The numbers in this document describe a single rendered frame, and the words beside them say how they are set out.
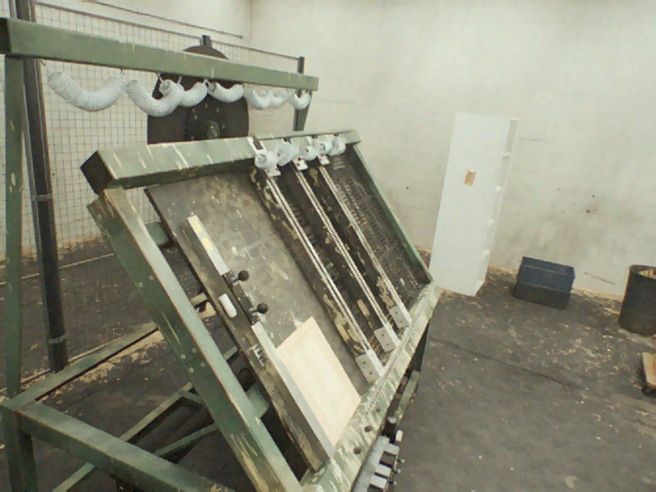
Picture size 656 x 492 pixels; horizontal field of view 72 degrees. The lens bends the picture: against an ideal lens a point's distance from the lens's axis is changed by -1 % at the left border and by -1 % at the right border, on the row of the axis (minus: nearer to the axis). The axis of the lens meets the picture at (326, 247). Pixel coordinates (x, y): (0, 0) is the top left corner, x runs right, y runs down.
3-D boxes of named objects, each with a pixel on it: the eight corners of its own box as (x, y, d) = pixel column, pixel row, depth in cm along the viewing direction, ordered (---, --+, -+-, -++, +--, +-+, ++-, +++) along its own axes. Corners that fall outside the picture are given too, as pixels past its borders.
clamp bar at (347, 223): (398, 330, 253) (436, 314, 242) (289, 143, 249) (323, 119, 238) (402, 323, 262) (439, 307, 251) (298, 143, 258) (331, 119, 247)
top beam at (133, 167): (95, 196, 131) (114, 180, 126) (77, 166, 130) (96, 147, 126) (350, 148, 327) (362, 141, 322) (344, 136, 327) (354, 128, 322)
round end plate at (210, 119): (158, 226, 204) (155, 32, 179) (148, 224, 206) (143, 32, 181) (252, 198, 275) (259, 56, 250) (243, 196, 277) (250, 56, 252)
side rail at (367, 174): (418, 288, 326) (430, 282, 321) (340, 153, 322) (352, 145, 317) (420, 284, 333) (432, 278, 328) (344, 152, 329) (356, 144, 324)
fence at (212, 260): (321, 462, 157) (331, 459, 155) (180, 224, 154) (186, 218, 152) (327, 452, 161) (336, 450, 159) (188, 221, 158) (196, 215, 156)
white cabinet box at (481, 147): (472, 297, 540) (511, 118, 476) (426, 283, 566) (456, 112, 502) (483, 282, 590) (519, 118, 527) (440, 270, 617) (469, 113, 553)
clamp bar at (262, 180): (366, 384, 202) (413, 367, 191) (229, 150, 198) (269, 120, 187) (373, 373, 211) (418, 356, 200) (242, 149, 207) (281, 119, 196)
